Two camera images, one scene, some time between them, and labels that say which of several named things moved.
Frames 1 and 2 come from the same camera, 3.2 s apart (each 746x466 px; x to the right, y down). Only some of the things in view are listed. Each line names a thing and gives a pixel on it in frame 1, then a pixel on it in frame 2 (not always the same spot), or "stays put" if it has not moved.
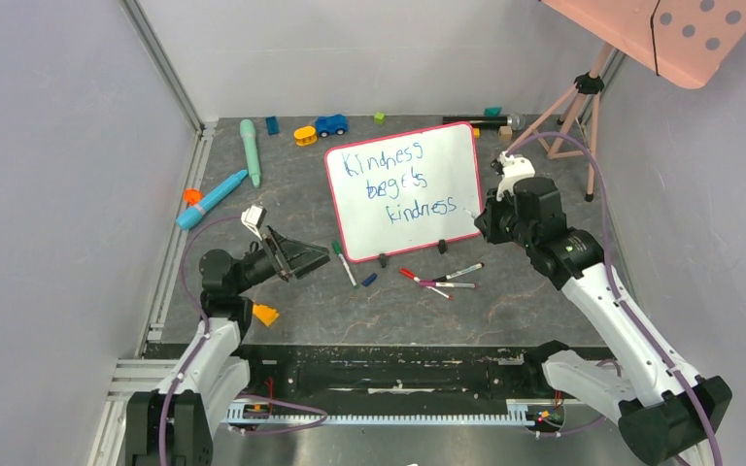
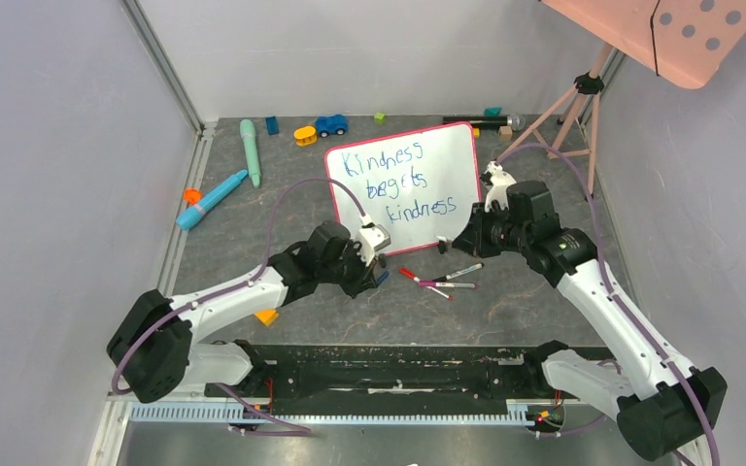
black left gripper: (289, 256) -> (364, 278)
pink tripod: (592, 83) stays put
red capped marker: (411, 275) stays put
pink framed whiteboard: (404, 192) stays put
